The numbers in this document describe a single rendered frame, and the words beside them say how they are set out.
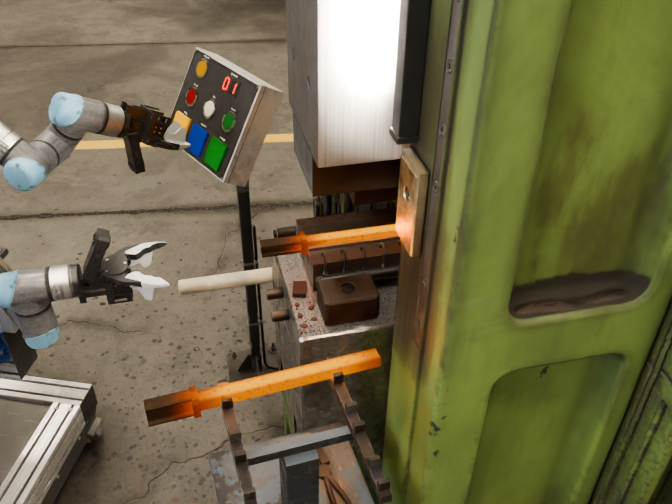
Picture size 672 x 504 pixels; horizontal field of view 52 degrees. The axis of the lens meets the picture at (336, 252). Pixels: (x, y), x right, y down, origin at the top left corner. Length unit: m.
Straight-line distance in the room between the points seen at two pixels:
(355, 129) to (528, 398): 0.65
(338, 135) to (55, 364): 1.82
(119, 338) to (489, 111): 2.16
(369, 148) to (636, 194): 0.48
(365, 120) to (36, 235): 2.49
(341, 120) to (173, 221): 2.27
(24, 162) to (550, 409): 1.23
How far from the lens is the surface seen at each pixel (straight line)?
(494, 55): 0.92
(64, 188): 3.89
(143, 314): 2.95
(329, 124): 1.27
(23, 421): 2.39
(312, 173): 1.37
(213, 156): 1.90
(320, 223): 1.65
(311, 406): 1.60
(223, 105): 1.92
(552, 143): 1.09
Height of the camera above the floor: 1.92
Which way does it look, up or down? 37 degrees down
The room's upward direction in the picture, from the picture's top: 1 degrees clockwise
